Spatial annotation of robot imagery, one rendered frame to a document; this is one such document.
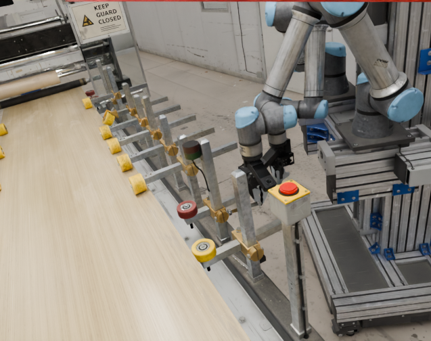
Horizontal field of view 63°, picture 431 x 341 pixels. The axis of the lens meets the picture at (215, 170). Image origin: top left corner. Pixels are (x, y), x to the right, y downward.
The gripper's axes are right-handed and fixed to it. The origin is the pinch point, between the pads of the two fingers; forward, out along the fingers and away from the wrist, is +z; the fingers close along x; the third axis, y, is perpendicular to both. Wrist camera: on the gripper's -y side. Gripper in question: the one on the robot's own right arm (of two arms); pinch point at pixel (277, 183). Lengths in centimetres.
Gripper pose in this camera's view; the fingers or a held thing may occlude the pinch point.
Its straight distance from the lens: 158.5
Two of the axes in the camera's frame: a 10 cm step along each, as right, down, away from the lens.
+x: -4.4, -3.9, 8.1
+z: 1.8, 8.5, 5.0
